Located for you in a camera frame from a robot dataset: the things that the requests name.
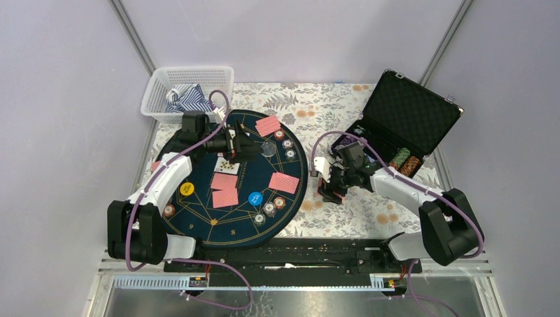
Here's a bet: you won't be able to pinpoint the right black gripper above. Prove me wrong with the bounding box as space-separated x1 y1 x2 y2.
318 163 355 205

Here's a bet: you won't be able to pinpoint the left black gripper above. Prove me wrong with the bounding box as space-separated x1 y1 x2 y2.
199 118 263 163

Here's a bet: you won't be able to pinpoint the face up card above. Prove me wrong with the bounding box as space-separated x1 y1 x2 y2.
213 157 240 175

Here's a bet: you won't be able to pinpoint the clear dealer button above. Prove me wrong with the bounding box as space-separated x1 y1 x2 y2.
261 141 277 158

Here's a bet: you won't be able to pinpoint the dealt red card top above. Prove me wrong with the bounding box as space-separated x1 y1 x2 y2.
256 116 281 137

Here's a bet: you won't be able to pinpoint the face down card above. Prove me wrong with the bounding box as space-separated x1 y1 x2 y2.
212 188 238 209
211 172 238 190

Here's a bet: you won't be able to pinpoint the dealt red cards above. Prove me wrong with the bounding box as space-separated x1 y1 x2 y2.
268 172 300 194

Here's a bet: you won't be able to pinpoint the yellow big blind button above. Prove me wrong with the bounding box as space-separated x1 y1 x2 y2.
179 182 195 197

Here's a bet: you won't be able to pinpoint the blue ten chip stack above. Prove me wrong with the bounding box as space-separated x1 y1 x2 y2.
263 202 277 217

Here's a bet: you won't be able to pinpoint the red white chip stack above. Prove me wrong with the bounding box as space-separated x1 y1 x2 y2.
273 197 286 209

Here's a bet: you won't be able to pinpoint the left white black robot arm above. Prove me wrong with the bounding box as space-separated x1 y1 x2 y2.
107 111 263 271

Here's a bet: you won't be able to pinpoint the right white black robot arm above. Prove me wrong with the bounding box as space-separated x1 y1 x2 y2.
312 142 484 272

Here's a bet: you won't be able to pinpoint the purple chip row in case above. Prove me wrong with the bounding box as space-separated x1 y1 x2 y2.
336 136 355 147

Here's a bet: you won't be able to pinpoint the green chip row in case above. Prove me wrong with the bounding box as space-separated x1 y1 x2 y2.
390 147 411 167

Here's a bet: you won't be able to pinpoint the orange black chip row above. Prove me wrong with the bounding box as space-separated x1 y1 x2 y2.
398 155 423 178

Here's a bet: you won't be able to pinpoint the blue small blind button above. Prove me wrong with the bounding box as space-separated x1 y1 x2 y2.
248 192 263 206

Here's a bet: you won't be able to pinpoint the white plastic basket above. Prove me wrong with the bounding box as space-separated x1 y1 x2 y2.
141 66 234 123

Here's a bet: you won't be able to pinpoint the round dark poker mat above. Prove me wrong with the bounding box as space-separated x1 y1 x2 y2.
162 110 308 249

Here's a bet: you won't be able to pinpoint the floral tablecloth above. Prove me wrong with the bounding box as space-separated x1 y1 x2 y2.
127 83 456 240

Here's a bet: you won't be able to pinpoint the blue striped cloth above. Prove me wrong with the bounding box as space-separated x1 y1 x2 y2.
164 84 215 113

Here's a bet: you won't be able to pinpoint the black aluminium chip case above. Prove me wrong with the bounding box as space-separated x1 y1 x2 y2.
346 69 464 176

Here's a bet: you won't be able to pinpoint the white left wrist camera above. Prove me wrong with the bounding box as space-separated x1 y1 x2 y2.
213 106 230 127

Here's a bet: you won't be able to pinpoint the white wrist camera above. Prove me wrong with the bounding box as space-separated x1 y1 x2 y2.
313 157 332 183
213 106 230 127

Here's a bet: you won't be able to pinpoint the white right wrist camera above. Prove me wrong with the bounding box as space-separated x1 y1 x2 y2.
313 157 332 183

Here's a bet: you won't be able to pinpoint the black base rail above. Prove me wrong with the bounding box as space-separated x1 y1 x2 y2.
157 238 422 290

